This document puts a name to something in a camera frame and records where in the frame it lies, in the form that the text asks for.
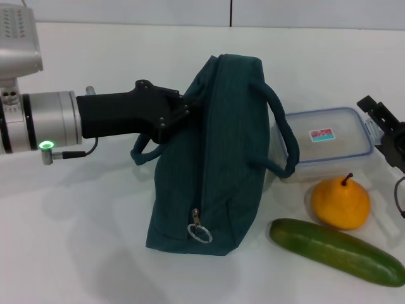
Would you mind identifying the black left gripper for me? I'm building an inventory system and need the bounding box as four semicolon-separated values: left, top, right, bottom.
75;79;190;145

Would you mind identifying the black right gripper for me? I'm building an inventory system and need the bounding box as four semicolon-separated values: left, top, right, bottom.
356;94;405;174

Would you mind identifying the clear container with blue-rimmed lid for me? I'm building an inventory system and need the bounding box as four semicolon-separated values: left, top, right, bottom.
273;106;376;184

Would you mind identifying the dark teal fabric bag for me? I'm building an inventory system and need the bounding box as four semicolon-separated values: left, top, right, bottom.
130;53;301;257

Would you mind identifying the orange pear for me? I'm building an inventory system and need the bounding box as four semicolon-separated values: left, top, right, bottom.
310;172;371;231

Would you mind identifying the green cucumber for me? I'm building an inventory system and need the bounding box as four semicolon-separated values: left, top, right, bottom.
269;218;405;288

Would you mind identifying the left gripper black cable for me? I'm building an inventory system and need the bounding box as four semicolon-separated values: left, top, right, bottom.
42;137;99;165

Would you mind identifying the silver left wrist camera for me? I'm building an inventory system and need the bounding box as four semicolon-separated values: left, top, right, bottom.
0;6;44;80

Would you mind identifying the silver zipper pull ring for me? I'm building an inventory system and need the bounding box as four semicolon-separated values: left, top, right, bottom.
186;207;212;244

